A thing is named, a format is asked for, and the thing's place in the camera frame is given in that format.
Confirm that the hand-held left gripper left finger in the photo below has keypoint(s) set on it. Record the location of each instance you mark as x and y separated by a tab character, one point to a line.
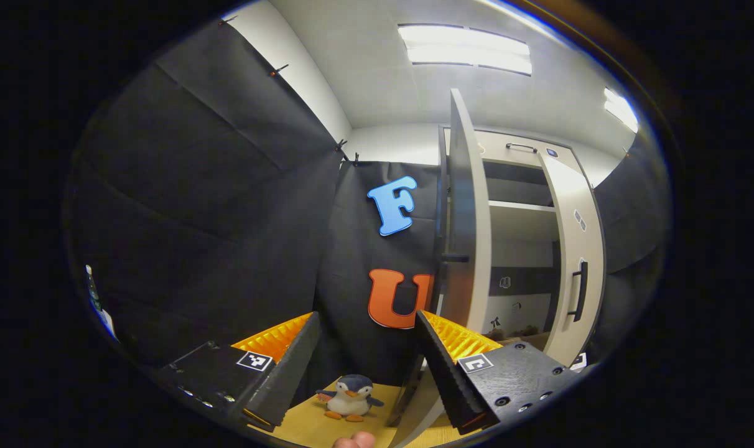
293	373

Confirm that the white cabinet drawer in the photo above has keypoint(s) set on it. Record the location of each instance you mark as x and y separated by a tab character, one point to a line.
495	157

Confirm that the white shoe cabinet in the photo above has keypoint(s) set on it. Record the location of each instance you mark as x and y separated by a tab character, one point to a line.
520	218

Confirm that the white printed card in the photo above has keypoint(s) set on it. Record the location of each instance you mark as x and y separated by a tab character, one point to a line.
579	362

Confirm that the penguin plush toy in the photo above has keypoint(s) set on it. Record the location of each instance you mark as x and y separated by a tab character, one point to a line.
351	398

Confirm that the small ceiling light panel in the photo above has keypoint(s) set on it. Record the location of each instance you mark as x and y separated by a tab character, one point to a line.
621	109

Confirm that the white shoe cabinet door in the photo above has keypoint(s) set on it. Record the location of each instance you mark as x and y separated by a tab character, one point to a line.
576	218
470	218

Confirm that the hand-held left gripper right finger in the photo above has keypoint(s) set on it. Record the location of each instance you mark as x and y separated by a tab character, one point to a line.
445	379

